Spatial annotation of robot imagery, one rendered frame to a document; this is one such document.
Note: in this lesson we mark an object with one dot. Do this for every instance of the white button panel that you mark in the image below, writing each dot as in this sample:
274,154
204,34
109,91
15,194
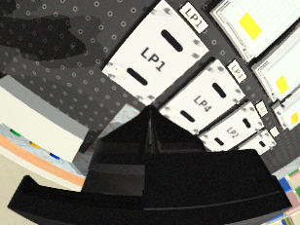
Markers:
29,115

